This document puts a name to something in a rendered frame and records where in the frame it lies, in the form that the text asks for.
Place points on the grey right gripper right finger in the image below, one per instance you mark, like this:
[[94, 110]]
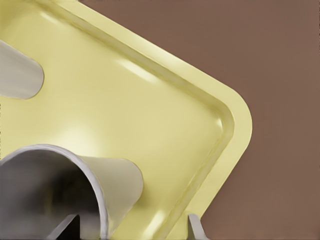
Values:
[[196, 226]]

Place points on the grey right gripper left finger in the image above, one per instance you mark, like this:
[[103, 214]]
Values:
[[61, 228]]

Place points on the white IKEA cup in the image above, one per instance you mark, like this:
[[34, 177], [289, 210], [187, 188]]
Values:
[[17, 72], [117, 180]]

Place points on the pale yellow plastic tray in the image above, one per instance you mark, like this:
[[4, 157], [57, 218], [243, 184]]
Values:
[[140, 110]]

